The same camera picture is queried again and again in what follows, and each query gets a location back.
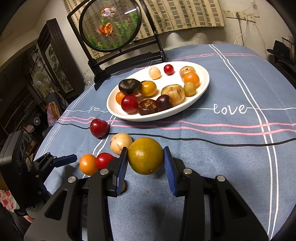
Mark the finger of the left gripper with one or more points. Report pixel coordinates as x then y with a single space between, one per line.
64 160

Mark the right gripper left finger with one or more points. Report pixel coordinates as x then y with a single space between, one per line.
120 171

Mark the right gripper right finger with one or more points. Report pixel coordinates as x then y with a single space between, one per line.
171 171

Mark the red cherry tomato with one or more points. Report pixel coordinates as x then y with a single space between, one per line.
168 69
103 159

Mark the olive green round fruit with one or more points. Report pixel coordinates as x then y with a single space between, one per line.
145 156

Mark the small orange fruit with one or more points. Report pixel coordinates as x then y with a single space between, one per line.
88 164

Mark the dark red plum back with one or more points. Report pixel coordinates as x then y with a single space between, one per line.
99 128

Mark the dark red plum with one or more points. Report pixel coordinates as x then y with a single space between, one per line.
99 128
129 104

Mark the brown mangosteen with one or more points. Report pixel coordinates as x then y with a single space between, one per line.
147 106

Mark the small dark plum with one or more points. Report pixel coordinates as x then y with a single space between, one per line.
163 102

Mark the large mandarin orange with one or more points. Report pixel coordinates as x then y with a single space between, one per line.
119 96

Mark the beige potato-like fruit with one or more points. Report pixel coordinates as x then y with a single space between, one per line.
175 92

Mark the dark purple mangosteen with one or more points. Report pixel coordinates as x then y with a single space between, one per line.
129 86

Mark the pale yellow round fruit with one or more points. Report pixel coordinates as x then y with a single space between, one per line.
154 73

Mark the small yellow longan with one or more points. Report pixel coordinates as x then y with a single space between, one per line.
124 186
190 89

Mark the yellow orange round fruit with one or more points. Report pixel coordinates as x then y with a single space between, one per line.
148 88

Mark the small orange tomato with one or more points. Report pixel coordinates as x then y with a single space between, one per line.
192 77

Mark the beige round fruit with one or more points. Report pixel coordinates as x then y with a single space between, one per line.
185 70

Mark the white oval plate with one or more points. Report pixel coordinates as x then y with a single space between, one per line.
115 109

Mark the white electric fan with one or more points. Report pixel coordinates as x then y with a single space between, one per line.
41 81

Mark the blue striped tablecloth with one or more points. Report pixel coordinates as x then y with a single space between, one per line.
242 127

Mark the dark framed painting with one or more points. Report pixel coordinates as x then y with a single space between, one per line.
59 61

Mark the goldfish screen on black stand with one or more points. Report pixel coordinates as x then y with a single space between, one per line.
144 35

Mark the beige checked curtain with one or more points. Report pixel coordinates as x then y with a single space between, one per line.
157 18

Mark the black hat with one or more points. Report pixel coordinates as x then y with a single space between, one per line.
280 50

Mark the wall power strip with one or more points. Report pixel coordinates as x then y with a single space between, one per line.
240 15

